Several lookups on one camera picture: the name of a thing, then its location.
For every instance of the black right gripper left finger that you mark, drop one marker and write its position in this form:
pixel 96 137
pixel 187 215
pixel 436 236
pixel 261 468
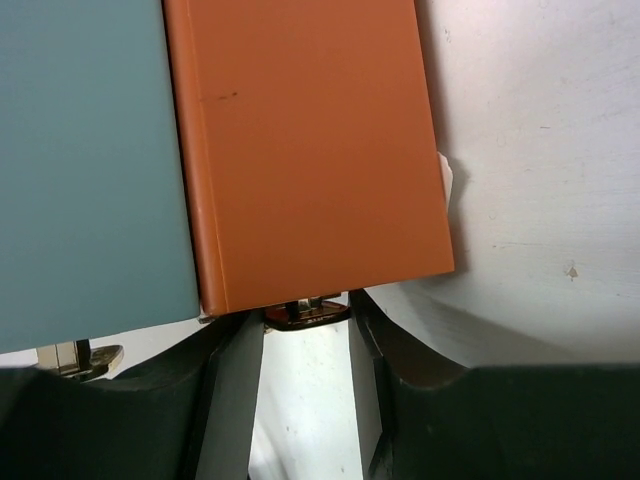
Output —
pixel 186 413

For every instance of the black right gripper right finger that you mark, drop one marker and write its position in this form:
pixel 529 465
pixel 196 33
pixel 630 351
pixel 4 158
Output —
pixel 421 415

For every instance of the clear drawer with gold knob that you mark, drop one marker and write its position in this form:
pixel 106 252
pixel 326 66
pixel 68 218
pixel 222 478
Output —
pixel 78 360

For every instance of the blue orange drawer box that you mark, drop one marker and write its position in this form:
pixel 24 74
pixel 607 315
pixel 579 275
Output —
pixel 162 160

